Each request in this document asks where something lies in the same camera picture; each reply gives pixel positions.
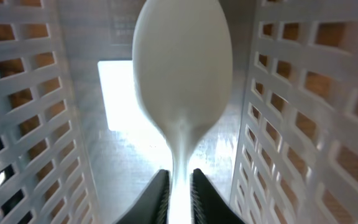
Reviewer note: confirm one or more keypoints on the clear plastic basket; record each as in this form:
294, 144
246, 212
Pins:
285, 150

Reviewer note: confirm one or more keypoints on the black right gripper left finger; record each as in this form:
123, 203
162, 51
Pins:
151, 206

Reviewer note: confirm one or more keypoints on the white label in clear basket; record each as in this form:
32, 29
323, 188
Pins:
118, 88

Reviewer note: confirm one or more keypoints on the white plastic spoon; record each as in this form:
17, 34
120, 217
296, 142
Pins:
182, 59

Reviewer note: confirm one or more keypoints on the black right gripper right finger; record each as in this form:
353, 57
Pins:
207, 205

